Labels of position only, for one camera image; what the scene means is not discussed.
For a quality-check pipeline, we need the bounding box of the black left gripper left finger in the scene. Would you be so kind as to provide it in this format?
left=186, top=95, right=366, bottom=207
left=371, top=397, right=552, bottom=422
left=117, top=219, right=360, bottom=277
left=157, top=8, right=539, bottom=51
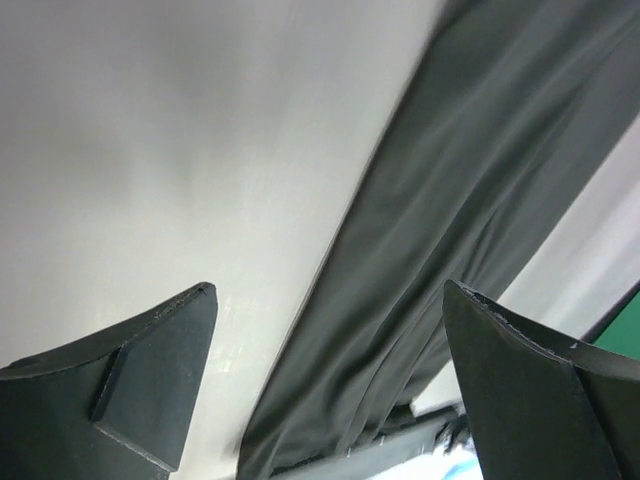
left=1, top=282, right=218, bottom=480

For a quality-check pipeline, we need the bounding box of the black printed t-shirt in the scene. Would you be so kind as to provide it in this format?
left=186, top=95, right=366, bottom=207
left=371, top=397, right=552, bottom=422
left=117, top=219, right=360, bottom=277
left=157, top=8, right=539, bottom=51
left=237, top=1, right=639, bottom=479

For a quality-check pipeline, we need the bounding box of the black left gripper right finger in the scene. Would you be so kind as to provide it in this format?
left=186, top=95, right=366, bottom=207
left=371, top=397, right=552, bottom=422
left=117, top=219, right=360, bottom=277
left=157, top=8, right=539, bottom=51
left=443, top=281, right=639, bottom=480

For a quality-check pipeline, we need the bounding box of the green ring binder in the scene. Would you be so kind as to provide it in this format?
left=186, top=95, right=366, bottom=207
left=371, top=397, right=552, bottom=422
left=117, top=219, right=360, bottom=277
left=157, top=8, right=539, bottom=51
left=594, top=292, right=639, bottom=360

